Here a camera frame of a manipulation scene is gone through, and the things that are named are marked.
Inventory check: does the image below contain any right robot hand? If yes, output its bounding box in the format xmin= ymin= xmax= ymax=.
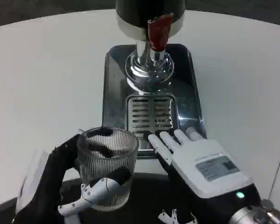
xmin=147 ymin=126 xmax=263 ymax=224

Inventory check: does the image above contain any black steel drink dispenser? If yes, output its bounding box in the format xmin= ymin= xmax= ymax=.
xmin=115 ymin=0 xmax=186 ymax=93

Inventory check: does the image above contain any steel drip tray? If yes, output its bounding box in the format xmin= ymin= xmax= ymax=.
xmin=101 ymin=43 xmax=207 ymax=160

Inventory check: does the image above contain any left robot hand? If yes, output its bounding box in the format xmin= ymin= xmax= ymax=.
xmin=11 ymin=127 xmax=133 ymax=224

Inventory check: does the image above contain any red tap lever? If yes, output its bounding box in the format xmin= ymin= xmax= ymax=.
xmin=147 ymin=13 xmax=175 ymax=52

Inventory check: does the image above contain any slotted steel tray grid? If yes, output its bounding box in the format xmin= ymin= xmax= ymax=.
xmin=126 ymin=94 xmax=178 ymax=139

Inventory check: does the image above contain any dark robot torso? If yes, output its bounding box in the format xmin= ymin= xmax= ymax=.
xmin=59 ymin=171 xmax=227 ymax=224

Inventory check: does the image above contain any clear ribbed glass cup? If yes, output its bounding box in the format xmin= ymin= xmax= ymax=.
xmin=76 ymin=127 xmax=140 ymax=212

